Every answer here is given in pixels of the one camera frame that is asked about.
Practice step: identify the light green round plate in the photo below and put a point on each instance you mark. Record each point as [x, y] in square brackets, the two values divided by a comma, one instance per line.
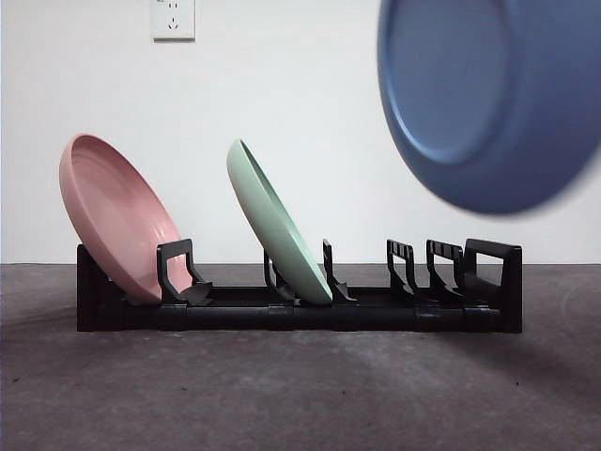
[263, 211]

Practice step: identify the pink round plate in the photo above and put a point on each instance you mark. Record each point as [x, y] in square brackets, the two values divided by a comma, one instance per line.
[108, 211]

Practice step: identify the blue round plate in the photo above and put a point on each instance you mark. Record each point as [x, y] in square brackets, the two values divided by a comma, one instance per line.
[469, 94]

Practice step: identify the black plastic dish rack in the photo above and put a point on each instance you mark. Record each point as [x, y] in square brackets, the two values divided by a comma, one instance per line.
[328, 319]

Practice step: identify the white wall socket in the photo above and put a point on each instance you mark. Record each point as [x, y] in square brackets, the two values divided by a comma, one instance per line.
[174, 21]

